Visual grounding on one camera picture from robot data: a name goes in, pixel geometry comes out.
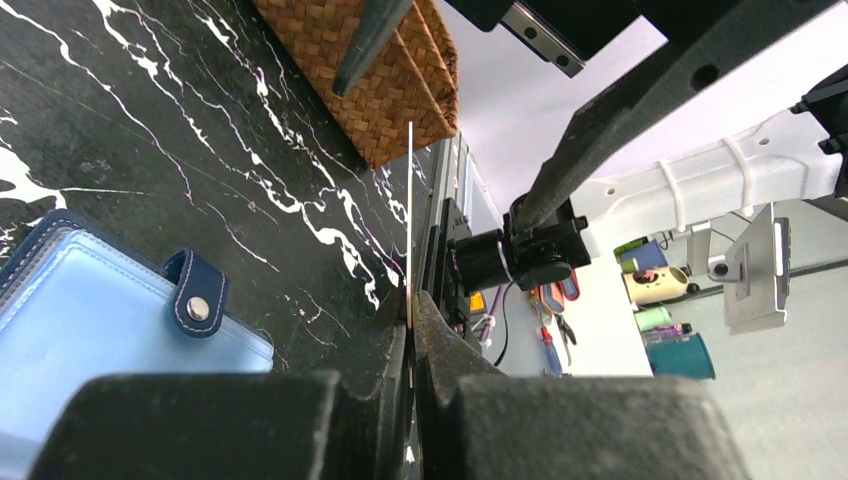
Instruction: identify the aluminium table edge rail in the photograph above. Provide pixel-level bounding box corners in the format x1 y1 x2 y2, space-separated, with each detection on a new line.
415 134 477 328

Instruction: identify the right arm base motor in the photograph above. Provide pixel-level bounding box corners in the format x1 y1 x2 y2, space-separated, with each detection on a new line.
447 196 591 292

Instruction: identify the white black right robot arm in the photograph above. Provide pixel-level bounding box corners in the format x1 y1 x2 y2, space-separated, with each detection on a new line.
447 0 847 266

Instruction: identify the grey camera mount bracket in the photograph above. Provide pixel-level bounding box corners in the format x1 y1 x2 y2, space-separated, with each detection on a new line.
686 203 791 335

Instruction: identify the thin translucent credit card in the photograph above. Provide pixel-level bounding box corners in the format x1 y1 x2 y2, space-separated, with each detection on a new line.
406 121 415 333

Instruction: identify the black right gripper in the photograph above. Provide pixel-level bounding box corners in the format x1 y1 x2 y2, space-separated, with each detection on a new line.
447 0 834 231

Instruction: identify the cream mug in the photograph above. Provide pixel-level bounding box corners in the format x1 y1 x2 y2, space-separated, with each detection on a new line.
622 266 689 306

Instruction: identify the teal cup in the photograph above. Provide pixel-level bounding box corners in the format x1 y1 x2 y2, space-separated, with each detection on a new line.
646 333 716 380

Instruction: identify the dark blue card holder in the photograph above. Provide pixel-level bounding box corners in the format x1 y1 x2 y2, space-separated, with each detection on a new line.
1 209 273 479

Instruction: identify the woven brown basket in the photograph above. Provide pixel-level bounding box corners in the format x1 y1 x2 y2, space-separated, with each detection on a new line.
255 1 459 169

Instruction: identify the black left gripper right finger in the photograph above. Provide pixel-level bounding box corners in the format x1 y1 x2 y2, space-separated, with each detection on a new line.
411 291 749 479

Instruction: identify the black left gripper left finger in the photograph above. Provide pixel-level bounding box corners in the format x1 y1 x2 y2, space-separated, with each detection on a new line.
30 290 408 479

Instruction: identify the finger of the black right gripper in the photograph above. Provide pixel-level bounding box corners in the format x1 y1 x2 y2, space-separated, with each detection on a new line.
332 0 413 97

